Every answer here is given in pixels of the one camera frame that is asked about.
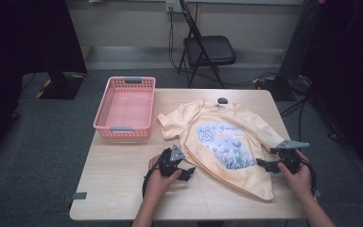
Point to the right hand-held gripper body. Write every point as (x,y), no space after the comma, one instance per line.
(290,159)

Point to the white wall socket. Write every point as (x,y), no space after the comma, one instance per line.
(171,5)

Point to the person's left hand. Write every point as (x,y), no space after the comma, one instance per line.
(157,186)

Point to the black stand base yellow tape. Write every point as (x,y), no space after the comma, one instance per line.
(61,86)

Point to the person's right hand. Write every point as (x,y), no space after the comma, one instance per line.
(299,181)

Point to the dark upright panel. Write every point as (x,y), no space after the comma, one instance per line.
(299,41)

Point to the dark curtain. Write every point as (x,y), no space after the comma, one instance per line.
(353,78)
(19,47)

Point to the pink plastic basket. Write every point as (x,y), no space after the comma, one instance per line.
(127,110)

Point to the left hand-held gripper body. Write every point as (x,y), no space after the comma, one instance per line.
(168,167)

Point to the black folding chair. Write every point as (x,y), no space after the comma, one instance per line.
(209,50)

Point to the grey tape piece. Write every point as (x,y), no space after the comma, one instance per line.
(79,195)

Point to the black round table grommet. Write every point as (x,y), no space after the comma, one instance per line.
(222,100)

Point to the peach printed t-shirt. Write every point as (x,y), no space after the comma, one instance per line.
(220,142)

